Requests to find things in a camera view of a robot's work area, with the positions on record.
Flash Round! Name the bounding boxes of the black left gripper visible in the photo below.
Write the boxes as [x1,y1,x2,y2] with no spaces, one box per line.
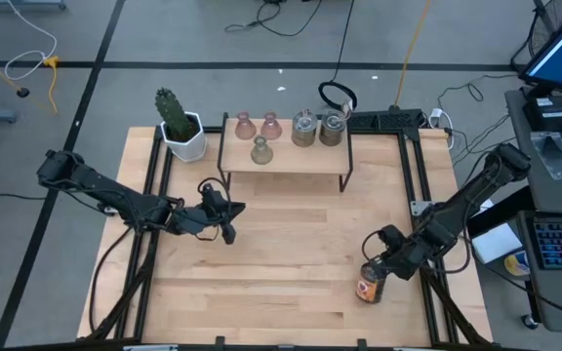
[169,183,247,236]

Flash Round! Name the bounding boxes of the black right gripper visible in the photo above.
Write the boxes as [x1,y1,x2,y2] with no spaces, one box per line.
[369,223,441,283]

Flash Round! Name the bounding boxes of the candle tin orange label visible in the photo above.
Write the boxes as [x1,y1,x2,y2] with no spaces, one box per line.
[354,259,389,306]

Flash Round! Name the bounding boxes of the green ribbed glass candlestick holder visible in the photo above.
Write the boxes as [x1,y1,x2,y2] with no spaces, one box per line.
[250,136,275,167]

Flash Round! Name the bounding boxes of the pink ribbed glass candlestick holder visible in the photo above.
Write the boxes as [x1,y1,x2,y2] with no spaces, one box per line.
[260,111,284,141]
[234,111,258,141]

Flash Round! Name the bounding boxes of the silver ribbed candle tin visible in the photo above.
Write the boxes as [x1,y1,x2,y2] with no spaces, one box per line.
[290,109,320,148]

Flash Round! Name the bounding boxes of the silver candle tin floral label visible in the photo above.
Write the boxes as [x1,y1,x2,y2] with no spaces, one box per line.
[318,109,349,148]

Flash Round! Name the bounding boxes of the white hexagonal plant pot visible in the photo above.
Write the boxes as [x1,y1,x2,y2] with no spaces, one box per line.
[159,111,209,164]

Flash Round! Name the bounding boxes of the white box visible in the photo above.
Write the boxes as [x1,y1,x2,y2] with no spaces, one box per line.
[470,221,525,265]

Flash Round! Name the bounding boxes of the green cactus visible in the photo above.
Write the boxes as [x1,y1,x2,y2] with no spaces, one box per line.
[153,87,195,142]

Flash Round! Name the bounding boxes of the white power adapter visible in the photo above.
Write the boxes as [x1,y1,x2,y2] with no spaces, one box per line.
[426,106,453,133]

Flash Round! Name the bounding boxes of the grey desk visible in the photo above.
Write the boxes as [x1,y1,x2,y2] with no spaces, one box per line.
[503,87,562,337]

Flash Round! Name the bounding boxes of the clear plastic bag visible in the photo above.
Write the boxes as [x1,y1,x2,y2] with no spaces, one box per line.
[529,130,562,181]

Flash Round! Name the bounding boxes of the black mini computer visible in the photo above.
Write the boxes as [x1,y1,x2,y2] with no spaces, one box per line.
[522,95,562,133]

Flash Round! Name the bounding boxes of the grey cart base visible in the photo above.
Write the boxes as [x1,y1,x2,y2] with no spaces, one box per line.
[0,0,67,13]

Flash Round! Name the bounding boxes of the black floor fan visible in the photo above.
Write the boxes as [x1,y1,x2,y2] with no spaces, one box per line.
[509,0,562,74]

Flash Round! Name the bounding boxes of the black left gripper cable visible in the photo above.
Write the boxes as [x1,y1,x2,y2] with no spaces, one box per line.
[196,176,231,206]

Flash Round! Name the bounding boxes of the silver aluminium bracket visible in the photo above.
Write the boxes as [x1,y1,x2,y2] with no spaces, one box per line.
[409,200,434,217]

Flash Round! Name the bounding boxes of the wooden shelf riser black frame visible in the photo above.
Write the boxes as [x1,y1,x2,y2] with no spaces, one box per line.
[217,112,355,194]

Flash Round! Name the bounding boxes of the black aluminium table frame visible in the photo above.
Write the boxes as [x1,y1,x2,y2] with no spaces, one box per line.
[78,124,495,351]

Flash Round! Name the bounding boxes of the black coiled floor cable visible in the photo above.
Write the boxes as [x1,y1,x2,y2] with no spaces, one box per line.
[317,0,359,113]

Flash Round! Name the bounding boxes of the yellow power cable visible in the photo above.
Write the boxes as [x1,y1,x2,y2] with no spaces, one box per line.
[391,0,432,111]

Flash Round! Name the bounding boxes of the yellow floor cable with plug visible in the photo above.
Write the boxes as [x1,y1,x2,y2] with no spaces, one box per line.
[0,43,61,116]

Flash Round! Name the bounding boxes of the white floor cable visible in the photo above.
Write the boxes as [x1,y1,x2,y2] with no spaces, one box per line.
[3,0,60,82]

